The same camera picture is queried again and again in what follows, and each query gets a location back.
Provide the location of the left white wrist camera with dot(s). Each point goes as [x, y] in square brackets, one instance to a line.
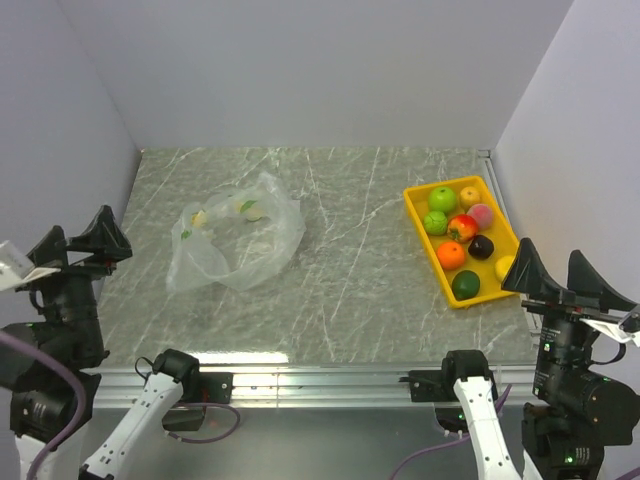
[17, 270]

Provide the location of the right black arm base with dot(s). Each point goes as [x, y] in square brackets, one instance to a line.
[430, 395]

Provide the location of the small orange fruit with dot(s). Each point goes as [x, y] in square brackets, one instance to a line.
[468, 197]

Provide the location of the dark purple fruit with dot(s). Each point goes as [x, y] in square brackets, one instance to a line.
[481, 247]

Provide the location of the pink peach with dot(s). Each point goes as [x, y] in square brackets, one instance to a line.
[483, 215]

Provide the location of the green apple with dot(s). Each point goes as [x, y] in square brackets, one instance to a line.
[442, 199]

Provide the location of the clear plastic bag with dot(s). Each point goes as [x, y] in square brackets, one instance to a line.
[238, 238]

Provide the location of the green fruit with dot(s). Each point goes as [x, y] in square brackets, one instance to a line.
[435, 223]

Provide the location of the yellow plastic tray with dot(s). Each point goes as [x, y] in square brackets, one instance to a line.
[501, 233]

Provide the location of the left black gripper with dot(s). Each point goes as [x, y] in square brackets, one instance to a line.
[104, 238]

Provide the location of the dark green vegetable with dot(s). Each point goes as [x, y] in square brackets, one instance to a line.
[465, 285]

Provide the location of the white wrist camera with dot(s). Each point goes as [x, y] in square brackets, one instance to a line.
[17, 270]
[623, 330]

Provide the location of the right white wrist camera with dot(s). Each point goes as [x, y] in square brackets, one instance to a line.
[623, 330]

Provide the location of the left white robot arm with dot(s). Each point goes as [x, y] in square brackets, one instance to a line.
[49, 366]

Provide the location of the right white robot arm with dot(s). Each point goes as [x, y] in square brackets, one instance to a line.
[580, 412]

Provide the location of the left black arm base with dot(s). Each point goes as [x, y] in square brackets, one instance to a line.
[211, 387]

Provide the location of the aluminium rail frame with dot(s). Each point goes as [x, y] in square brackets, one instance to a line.
[316, 352]

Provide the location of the red fruit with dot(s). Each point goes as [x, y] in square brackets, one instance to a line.
[462, 228]

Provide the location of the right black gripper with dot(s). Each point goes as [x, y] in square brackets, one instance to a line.
[582, 280]

